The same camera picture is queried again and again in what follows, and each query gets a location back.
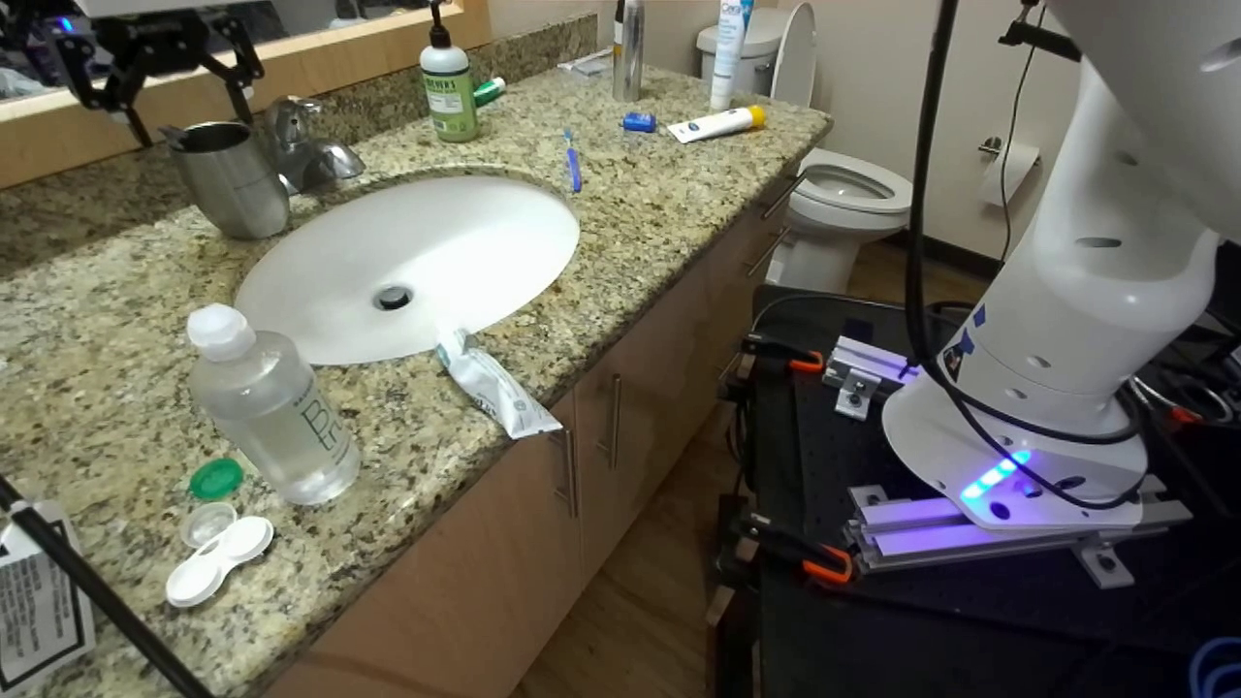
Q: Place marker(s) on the black tripod leg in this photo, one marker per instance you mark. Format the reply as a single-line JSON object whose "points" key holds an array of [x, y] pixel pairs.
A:
{"points": [[98, 592]]}

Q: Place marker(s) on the toilet paper roll holder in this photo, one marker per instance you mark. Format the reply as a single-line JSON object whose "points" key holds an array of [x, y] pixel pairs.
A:
{"points": [[1004, 170]]}

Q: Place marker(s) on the white printed cardboard box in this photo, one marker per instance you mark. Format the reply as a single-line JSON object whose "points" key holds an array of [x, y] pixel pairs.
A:
{"points": [[44, 617]]}

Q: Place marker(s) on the chrome sink faucet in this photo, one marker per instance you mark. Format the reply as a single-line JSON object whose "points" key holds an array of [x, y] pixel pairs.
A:
{"points": [[301, 156]]}

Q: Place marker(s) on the white tube yellow cap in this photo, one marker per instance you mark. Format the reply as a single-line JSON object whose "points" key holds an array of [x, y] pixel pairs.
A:
{"points": [[718, 126]]}

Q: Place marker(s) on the white toothpaste tube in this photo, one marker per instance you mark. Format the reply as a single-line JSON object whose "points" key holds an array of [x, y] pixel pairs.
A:
{"points": [[493, 388]]}

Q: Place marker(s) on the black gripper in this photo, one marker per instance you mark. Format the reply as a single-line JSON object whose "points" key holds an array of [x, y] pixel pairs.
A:
{"points": [[112, 48]]}

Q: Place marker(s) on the white contact lens case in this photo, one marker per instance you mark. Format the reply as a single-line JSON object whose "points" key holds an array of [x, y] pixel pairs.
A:
{"points": [[199, 576]]}

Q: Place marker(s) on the tall white tube bottle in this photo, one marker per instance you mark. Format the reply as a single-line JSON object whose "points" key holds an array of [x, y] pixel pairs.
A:
{"points": [[726, 48]]}

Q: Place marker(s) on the clear plastic liquid bottle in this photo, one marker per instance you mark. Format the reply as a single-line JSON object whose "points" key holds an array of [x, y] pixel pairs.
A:
{"points": [[266, 401]]}

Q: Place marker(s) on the white oval sink basin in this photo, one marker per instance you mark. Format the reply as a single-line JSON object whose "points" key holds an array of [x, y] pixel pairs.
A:
{"points": [[398, 271]]}

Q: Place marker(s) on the green cap small container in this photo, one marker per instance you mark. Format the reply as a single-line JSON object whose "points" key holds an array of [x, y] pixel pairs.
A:
{"points": [[209, 497]]}

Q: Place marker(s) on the clear plastic wrapper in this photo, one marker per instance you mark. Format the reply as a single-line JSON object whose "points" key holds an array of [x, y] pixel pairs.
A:
{"points": [[596, 62]]}

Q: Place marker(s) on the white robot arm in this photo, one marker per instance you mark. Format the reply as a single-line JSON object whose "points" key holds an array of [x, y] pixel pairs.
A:
{"points": [[1024, 397]]}

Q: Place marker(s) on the green soap pump bottle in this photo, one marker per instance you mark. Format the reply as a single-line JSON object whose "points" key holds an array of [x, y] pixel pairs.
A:
{"points": [[448, 83]]}

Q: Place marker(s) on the beige vanity cabinet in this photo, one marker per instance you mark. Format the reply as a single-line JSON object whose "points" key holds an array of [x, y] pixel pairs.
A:
{"points": [[627, 352]]}

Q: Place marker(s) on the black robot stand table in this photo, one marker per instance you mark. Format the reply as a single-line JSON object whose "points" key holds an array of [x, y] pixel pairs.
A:
{"points": [[983, 627]]}

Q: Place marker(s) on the small blue cap container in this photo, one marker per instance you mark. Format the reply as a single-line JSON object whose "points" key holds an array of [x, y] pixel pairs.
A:
{"points": [[638, 122]]}

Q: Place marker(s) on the blue toothbrush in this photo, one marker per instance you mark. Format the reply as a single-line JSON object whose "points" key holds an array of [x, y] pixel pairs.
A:
{"points": [[576, 178]]}

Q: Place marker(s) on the stainless steel metal cup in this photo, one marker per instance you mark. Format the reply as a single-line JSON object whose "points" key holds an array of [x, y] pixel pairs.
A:
{"points": [[231, 180]]}

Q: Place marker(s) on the white toilet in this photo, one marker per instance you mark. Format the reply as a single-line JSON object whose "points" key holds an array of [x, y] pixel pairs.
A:
{"points": [[840, 203]]}

